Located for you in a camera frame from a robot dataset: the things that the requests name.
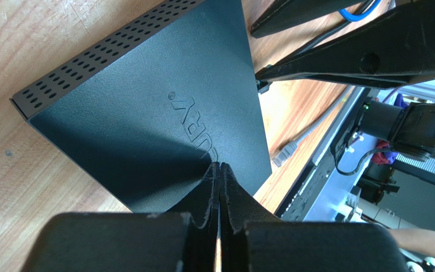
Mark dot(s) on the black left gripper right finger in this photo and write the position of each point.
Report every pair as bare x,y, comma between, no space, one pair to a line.
254,239

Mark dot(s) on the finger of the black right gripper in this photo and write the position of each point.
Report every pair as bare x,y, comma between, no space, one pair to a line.
395,49
285,14

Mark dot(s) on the black Mercury network switch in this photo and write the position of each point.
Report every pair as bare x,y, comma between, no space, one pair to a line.
147,109

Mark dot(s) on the white teleoperation controller handle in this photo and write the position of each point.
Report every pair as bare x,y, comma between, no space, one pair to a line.
416,264

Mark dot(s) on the aluminium front rail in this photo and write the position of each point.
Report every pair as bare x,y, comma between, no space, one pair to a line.
366,126

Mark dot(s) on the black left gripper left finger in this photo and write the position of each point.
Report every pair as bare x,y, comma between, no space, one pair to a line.
180,239

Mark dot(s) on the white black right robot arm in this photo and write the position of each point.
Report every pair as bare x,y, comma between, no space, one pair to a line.
394,50

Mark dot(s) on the operator forearm and hand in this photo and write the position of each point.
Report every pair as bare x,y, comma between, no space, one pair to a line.
414,239

